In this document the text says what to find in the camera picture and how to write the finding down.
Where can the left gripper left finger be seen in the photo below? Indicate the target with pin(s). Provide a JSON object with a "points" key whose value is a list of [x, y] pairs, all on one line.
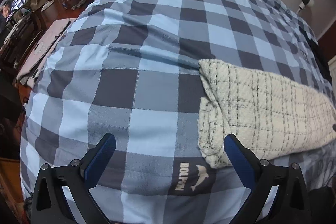
{"points": [[49, 203]]}

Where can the white security camera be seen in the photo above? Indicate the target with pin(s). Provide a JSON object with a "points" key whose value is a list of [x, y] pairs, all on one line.
{"points": [[305, 4]]}

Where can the computer monitor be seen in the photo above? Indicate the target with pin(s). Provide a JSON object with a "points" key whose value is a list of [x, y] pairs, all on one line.
{"points": [[10, 9]]}

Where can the cream plaid knit shirt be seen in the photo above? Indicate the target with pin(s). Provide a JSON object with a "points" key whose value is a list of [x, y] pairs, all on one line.
{"points": [[270, 114]]}

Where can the blue checkered bed sheet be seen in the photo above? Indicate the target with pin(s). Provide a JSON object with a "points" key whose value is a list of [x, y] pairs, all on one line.
{"points": [[130, 68]]}

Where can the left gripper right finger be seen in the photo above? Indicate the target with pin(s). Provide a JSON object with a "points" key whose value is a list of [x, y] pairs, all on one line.
{"points": [[278, 194]]}

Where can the black garment on bed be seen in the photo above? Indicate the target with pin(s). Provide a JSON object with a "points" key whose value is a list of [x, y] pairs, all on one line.
{"points": [[319, 57]]}

